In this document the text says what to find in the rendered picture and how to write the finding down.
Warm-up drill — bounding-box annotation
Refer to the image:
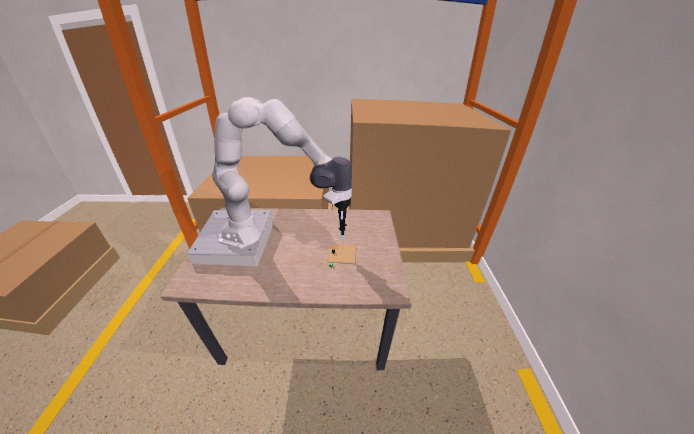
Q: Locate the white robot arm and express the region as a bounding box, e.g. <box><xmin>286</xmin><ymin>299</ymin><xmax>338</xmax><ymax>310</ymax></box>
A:
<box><xmin>212</xmin><ymin>97</ymin><xmax>352</xmax><ymax>249</ymax></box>

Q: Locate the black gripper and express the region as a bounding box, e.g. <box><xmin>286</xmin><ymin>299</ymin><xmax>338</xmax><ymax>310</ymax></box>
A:
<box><xmin>334</xmin><ymin>199</ymin><xmax>350</xmax><ymax>240</ymax></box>

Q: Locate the tan flat mat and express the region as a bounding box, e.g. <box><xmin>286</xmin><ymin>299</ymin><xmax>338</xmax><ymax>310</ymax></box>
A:
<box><xmin>328</xmin><ymin>244</ymin><xmax>356</xmax><ymax>264</ymax></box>

